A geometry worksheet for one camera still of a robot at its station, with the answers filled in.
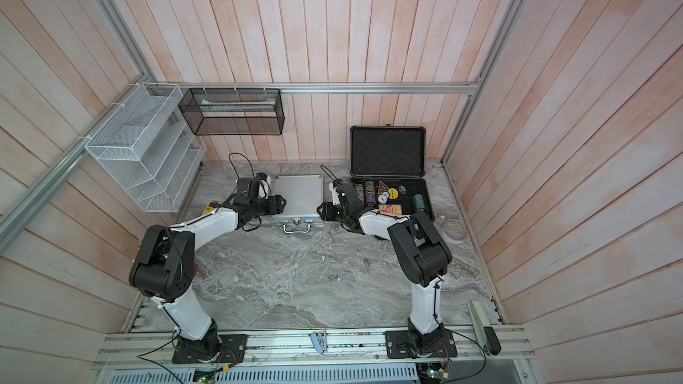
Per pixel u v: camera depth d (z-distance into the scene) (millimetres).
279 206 890
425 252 527
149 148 734
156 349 598
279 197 894
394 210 1010
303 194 1015
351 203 769
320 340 730
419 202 1032
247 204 755
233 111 1034
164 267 483
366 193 1044
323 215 899
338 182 887
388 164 1077
